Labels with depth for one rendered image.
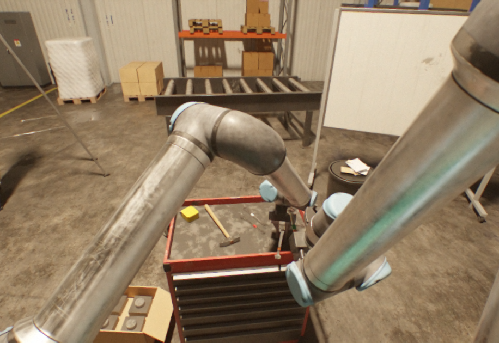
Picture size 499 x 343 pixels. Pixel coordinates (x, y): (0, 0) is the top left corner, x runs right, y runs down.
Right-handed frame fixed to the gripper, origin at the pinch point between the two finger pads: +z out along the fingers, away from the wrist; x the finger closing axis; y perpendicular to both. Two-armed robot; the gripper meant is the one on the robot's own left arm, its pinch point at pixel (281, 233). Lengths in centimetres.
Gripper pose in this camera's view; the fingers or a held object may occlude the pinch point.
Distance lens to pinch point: 140.9
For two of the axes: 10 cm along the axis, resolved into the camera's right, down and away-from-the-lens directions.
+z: -0.1, 9.5, 3.2
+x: -9.8, -0.7, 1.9
